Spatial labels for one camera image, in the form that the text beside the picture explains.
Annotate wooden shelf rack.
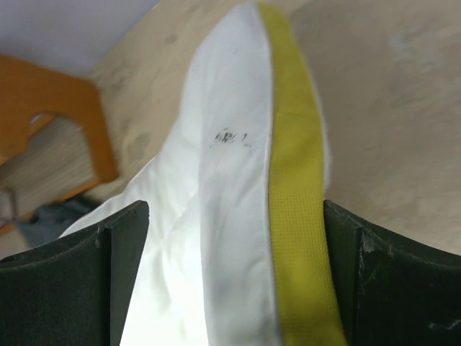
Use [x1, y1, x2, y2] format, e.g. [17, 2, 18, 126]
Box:
[1, 54, 119, 183]

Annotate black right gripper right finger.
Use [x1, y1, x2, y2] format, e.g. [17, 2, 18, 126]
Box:
[324, 200, 460, 345]

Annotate white and yellow pillow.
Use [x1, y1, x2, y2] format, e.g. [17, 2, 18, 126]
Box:
[68, 3, 346, 345]

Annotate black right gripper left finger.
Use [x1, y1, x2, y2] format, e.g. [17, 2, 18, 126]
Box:
[1, 200, 149, 345]

